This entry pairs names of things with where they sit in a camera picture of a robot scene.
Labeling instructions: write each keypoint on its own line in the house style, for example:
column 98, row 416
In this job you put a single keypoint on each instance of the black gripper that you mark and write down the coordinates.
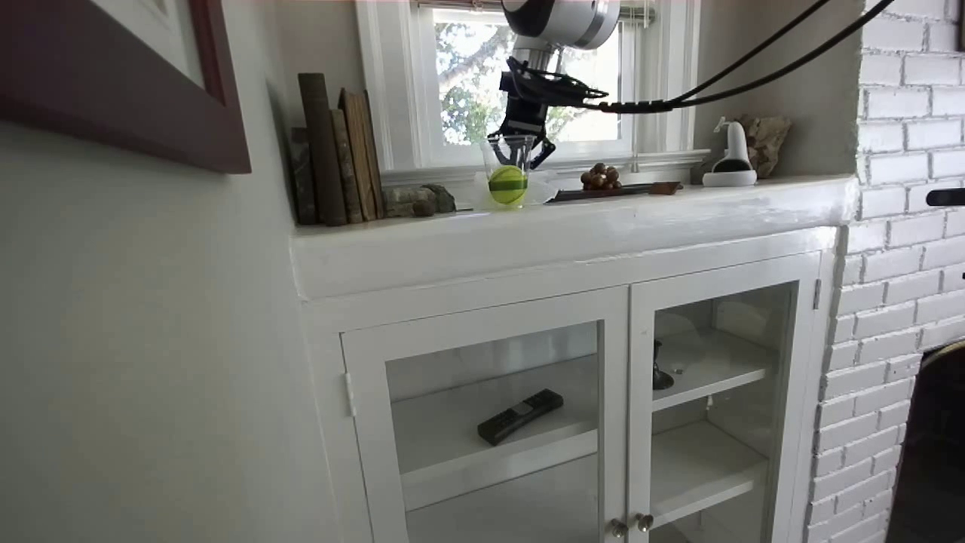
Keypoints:
column 529, row 110

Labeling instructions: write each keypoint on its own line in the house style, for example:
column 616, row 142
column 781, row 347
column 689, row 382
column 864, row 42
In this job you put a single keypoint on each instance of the white framed window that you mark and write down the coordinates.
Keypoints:
column 392, row 100

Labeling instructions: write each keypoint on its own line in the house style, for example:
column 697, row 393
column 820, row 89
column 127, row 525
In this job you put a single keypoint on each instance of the window blind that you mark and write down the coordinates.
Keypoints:
column 635, row 14

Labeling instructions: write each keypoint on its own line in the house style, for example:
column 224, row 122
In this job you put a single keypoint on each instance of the green tennis ball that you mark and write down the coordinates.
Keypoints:
column 507, row 187

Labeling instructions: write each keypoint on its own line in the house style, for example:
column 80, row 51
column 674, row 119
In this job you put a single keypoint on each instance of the clear drinking glass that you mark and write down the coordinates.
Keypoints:
column 496, row 197

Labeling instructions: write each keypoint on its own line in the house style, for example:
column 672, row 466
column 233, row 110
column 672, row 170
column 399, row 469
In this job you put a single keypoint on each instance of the brown wooden figure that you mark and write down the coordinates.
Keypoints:
column 601, row 179

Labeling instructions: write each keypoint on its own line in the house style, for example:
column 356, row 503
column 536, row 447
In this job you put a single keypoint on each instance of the white built-in cabinet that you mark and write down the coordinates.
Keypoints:
column 562, row 241

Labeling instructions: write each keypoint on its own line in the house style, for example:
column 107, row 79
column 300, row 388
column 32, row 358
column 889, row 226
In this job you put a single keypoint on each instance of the grey rough rock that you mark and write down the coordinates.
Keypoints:
column 417, row 200

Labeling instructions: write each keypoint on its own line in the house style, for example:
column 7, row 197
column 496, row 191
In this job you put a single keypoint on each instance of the dark flat wooden tray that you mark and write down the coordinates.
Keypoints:
column 645, row 187

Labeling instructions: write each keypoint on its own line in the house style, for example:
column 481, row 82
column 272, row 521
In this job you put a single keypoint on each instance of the thin tan book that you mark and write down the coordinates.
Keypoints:
column 347, row 170

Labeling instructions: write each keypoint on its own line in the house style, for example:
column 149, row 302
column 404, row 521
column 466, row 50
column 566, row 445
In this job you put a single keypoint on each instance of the white round base device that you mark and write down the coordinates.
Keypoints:
column 731, row 166

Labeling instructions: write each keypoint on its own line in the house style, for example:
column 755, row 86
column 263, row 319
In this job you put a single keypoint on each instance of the small dark book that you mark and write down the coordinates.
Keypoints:
column 304, row 183

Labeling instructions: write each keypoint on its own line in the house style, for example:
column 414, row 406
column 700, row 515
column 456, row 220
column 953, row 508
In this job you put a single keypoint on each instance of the tan seashell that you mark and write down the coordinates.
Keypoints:
column 773, row 146

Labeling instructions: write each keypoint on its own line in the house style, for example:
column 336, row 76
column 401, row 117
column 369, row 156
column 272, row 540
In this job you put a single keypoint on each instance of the black remote control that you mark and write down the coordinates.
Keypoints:
column 520, row 416

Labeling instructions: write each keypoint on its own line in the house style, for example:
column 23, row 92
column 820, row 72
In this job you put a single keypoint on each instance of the glass cabinet door with remote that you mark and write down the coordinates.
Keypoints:
column 616, row 424

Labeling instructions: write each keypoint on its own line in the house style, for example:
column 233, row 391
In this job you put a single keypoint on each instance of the glass cabinet door beside bricks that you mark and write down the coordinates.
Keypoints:
column 640, row 424

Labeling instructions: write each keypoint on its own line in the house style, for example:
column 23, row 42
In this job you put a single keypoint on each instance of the white painted brick fireplace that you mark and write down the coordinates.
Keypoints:
column 906, row 122

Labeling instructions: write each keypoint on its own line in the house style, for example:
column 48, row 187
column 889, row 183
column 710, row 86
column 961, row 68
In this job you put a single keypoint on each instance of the metal cabinet door knob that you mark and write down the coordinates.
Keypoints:
column 616, row 525
column 640, row 521

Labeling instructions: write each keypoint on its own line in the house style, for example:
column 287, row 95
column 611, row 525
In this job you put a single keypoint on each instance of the dark red framed picture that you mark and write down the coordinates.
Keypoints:
column 102, row 92

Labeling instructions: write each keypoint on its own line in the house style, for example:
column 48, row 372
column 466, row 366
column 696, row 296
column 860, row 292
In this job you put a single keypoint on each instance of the black stereo camera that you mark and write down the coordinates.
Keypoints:
column 948, row 197

